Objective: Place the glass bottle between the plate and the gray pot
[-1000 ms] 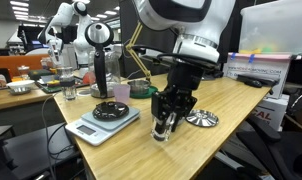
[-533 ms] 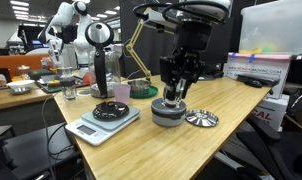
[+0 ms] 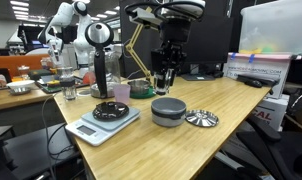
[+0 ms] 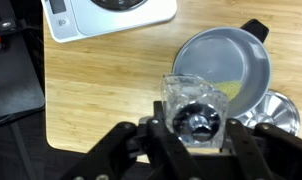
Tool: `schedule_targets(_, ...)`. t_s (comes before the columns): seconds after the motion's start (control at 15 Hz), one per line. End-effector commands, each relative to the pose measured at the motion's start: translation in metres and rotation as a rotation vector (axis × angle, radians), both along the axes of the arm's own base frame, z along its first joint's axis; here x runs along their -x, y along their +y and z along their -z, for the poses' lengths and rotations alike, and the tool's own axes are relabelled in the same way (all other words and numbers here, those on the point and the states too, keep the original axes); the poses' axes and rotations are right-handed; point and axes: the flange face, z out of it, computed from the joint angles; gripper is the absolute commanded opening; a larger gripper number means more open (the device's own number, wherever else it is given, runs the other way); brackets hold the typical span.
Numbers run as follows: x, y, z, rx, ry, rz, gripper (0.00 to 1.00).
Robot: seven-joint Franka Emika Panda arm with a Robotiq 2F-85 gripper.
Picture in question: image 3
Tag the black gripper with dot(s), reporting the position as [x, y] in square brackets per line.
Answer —
[171, 55]

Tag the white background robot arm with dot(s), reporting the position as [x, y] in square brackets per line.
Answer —
[81, 45]

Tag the green plate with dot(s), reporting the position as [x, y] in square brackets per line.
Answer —
[147, 94]

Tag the gray pot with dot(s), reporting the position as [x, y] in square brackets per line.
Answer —
[167, 116]

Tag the black plate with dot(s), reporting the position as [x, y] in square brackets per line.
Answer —
[110, 111]

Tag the small metal bowl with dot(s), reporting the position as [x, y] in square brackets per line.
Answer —
[139, 87]

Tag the pink plastic cup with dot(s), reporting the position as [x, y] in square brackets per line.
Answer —
[122, 95]

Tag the yellow desk lamp black head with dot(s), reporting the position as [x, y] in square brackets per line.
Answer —
[132, 40]

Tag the silver metal lid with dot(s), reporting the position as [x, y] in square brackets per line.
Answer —
[201, 118]

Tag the black computer monitor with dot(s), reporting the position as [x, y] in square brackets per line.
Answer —
[211, 43]

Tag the white cardboard moving box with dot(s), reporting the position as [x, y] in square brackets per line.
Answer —
[254, 70]

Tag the white kitchen scale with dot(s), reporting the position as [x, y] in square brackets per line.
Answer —
[91, 132]

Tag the glass jar with black band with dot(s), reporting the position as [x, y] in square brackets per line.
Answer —
[68, 83]

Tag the white box with red letters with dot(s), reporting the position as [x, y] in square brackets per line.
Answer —
[269, 113]

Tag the clear plastic storage bin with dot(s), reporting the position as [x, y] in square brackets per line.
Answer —
[277, 30]

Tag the dark green box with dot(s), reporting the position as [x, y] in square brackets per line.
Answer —
[39, 74]

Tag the black office chair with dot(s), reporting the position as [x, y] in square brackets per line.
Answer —
[274, 150]

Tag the small glass jar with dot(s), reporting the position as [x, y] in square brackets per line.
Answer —
[23, 71]

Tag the white bowl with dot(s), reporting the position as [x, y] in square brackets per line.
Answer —
[20, 86]

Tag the gray wrist camera box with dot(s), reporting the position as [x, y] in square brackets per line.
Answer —
[144, 16]

